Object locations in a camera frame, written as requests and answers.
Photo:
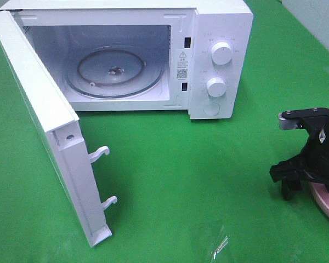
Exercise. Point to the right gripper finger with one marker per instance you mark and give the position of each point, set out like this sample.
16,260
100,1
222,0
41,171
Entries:
289,188
291,169

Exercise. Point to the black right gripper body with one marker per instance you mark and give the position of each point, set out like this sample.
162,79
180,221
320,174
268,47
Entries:
315,157

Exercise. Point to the pink plate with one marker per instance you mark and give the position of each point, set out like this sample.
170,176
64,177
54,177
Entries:
321,196

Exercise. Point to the round door release button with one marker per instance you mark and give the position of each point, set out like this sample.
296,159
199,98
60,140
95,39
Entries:
211,109

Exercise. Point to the white microwave door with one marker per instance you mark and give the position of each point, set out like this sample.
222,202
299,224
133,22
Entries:
58,126

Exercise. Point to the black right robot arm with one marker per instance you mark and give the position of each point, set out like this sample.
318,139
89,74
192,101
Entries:
312,163

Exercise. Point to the clear tape patch centre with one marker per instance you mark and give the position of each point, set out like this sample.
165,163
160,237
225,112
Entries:
210,242

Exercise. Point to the green table cloth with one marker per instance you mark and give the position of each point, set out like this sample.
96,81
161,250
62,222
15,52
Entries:
170,172

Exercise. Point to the lower white microwave knob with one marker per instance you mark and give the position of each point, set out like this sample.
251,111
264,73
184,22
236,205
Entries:
216,87

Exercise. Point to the white microwave knob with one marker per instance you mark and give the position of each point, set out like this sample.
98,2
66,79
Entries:
221,53
216,87

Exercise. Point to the upper white microwave knob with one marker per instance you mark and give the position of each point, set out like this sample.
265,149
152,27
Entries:
221,53

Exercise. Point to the white microwave oven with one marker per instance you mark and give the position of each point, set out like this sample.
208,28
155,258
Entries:
186,30

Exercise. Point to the glass microwave turntable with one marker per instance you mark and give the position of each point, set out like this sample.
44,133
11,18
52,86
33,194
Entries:
116,71

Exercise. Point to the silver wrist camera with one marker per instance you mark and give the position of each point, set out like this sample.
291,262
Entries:
311,119

